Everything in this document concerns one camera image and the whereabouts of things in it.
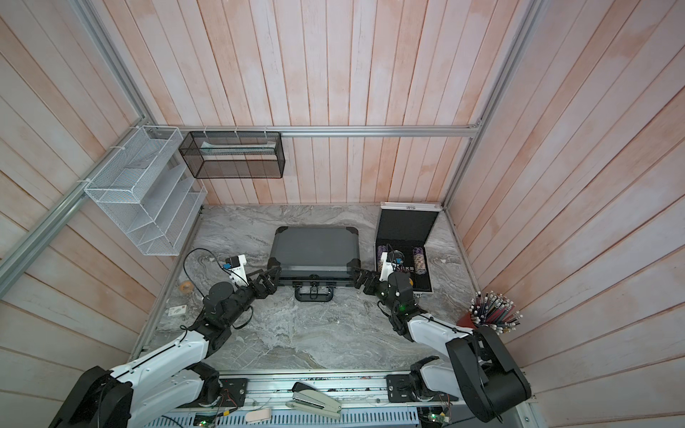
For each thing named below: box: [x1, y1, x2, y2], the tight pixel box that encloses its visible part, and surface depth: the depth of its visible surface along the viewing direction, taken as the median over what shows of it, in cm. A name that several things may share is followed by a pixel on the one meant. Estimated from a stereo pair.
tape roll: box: [179, 279, 195, 295], surface depth 97 cm
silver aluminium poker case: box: [374, 201, 444, 294], surface depth 98 cm
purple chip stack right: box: [412, 246, 427, 276], surface depth 100 cm
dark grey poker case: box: [267, 225, 361, 303], surface depth 93 cm
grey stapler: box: [285, 380, 342, 420], surface depth 72 cm
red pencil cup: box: [456, 290, 523, 336], surface depth 74 cm
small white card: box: [167, 304, 188, 317], surface depth 90 cm
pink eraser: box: [245, 408, 272, 423], surface depth 70 cm
